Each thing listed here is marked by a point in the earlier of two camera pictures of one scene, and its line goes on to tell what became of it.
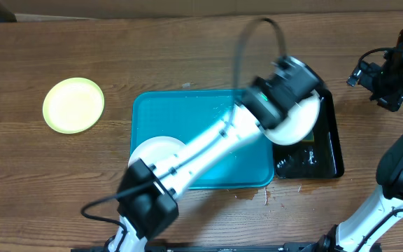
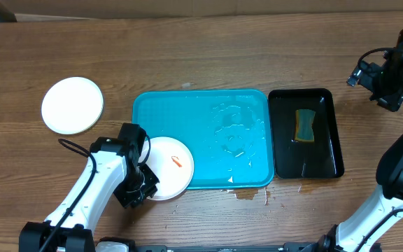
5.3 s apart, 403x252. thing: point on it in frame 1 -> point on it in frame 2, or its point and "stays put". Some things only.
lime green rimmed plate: [73, 106] stays put
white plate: [297, 124] -> [72, 106]
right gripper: [371, 74] stays put
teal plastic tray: [178, 113] stays put
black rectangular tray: [319, 157] stays put
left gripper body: [260, 79] -> [141, 185]
